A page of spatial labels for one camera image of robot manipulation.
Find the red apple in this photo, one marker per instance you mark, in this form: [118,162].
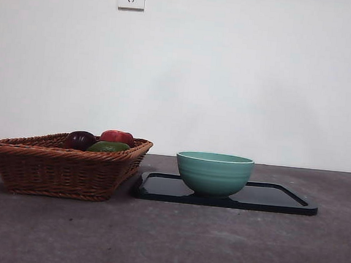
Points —
[116,137]

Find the brown wicker basket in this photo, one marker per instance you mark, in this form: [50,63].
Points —
[52,170]

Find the green oval fruit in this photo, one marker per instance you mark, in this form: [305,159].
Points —
[109,147]

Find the dark purple round fruit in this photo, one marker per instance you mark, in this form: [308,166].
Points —
[81,138]

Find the teal ceramic bowl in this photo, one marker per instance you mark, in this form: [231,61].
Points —
[214,175]

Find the dark rectangular tray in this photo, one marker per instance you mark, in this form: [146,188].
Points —
[164,189]

